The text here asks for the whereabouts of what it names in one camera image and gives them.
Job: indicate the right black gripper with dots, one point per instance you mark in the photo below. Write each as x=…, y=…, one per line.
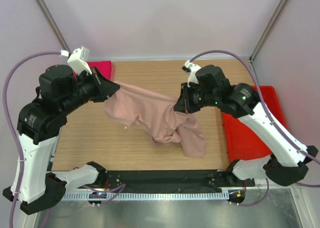
x=184, y=104

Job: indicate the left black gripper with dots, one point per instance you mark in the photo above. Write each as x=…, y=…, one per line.
x=106, y=87

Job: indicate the dusty pink t shirt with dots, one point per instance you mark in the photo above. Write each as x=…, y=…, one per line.
x=154, y=113

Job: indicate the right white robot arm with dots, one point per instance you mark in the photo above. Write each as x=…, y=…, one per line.
x=287, y=164

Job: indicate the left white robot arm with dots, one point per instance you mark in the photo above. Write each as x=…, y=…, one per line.
x=40, y=189

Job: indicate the folded magenta t shirt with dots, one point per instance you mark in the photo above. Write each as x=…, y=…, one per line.
x=106, y=68

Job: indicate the red plastic bin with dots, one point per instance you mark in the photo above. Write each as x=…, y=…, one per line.
x=242, y=143

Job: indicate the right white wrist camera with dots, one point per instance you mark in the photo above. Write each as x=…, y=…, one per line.
x=190, y=69

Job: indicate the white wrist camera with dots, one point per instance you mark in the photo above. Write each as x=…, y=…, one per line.
x=77, y=60
x=190, y=69

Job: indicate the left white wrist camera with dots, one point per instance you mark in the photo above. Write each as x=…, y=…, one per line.
x=77, y=60

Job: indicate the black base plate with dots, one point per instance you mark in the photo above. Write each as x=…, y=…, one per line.
x=172, y=181

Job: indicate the white slotted cable duct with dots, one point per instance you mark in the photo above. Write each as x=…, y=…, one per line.
x=87, y=196

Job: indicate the right aluminium frame post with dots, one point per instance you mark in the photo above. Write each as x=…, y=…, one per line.
x=280, y=7

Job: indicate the aluminium frame post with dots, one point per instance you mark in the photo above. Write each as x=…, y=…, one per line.
x=280, y=7
x=52, y=23

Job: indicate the left aluminium frame post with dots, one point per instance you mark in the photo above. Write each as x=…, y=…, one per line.
x=52, y=23

